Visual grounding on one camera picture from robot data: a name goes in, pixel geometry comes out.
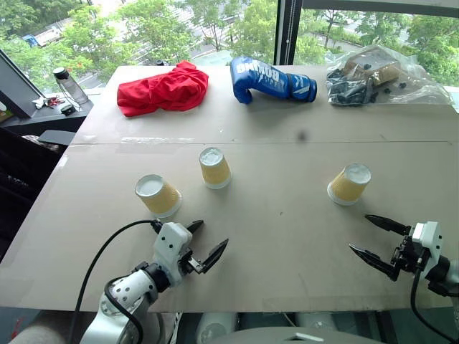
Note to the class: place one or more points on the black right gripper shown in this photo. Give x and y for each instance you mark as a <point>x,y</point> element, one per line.
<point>409,256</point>

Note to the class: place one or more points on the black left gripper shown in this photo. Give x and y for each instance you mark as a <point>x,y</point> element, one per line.
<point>189,265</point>

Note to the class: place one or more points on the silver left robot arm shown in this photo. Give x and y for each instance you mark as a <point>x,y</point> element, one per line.
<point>122,292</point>

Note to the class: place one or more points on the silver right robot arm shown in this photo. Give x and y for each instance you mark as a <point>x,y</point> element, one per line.
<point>452,273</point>

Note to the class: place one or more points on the yellow ribbed paper cup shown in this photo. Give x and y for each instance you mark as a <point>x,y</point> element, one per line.
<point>159,200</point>
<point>346,188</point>
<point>215,173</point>

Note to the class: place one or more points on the pale rounded shape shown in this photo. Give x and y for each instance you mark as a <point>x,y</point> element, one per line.
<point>215,328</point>

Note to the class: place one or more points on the clear bag of black parts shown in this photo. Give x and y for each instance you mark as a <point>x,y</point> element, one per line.
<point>353,91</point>

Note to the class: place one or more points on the red crumpled cloth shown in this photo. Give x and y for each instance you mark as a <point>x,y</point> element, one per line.
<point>163,91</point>

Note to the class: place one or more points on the blue boxing glove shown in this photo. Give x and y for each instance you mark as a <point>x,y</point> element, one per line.
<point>261,80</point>

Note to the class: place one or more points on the small round black object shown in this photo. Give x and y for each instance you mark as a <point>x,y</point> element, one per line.
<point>67,109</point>

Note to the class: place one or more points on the grey fuzzy rounded shape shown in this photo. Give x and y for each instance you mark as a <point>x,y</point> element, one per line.
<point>36,335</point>

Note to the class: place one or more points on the clear water bottle black lid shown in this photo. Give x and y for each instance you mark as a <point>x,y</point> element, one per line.
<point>73,87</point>

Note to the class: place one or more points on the black side shelf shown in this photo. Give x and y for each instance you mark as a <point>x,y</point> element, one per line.
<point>43,120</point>

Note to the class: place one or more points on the small red and white clutter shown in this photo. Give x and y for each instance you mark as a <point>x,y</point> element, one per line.
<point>48,102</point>

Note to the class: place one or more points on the dark slanted panel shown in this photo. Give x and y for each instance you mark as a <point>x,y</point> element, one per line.
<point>16,89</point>

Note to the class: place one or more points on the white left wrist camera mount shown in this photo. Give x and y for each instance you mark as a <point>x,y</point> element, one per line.
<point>171,243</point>

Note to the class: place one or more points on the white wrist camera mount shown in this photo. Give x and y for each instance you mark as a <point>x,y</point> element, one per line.
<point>428,236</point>
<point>171,243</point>

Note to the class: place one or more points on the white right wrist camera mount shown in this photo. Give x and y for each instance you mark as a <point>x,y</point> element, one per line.
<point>428,236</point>

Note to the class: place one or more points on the black window frame post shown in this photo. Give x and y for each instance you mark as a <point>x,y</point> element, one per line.
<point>288,32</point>

